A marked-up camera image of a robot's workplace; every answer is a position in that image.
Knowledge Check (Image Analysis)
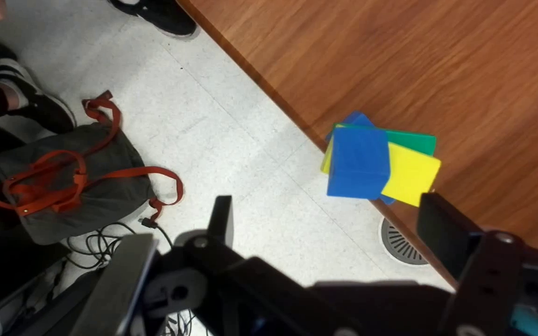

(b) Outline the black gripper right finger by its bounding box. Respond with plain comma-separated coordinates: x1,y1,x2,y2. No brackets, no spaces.
415,190,490,286

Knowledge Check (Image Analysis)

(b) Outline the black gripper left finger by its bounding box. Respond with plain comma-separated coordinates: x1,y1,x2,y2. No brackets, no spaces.
208,194,236,250

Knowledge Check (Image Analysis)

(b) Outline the yellow square block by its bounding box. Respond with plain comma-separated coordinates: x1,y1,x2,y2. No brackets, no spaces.
380,140,443,209

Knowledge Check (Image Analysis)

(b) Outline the green square block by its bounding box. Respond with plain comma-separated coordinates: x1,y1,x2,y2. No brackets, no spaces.
384,127,440,159

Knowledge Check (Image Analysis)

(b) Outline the large blue square block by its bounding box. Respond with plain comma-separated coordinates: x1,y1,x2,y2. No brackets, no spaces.
326,125,393,202

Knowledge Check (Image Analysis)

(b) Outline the thin yellow block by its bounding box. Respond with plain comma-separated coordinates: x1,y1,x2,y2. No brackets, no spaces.
320,121,346,177

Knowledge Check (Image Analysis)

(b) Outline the round metal floor drain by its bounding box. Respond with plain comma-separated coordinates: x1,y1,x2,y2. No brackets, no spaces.
378,216,434,269

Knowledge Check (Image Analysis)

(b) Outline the plain black shoe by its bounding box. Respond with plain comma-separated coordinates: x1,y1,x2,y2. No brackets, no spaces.
107,0,201,41

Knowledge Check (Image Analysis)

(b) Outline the black shoe with white stripes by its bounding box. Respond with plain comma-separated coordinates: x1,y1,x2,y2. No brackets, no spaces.
0,41,79,136

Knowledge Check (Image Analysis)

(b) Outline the tangle of black cables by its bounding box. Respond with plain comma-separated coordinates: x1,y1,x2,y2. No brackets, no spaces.
62,213,180,272

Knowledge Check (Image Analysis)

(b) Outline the grey wrist camera housing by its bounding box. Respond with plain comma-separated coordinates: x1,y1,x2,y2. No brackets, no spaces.
72,231,161,336

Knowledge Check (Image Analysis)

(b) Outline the grey backpack with orange straps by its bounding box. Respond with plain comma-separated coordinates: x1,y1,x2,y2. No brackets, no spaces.
0,88,188,248

